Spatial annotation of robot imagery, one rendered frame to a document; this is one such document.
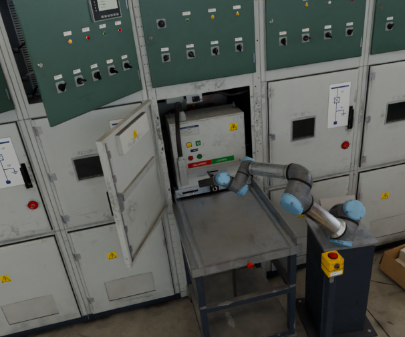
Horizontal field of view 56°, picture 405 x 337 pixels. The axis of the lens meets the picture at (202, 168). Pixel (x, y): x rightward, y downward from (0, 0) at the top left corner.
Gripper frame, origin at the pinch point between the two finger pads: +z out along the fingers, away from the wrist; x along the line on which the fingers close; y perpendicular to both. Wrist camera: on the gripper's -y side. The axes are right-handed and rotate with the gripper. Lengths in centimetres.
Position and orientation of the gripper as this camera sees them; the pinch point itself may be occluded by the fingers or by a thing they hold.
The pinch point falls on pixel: (210, 181)
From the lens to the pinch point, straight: 243.7
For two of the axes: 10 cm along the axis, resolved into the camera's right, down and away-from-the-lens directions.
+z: -1.4, 0.8, 9.9
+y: 9.7, -1.9, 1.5
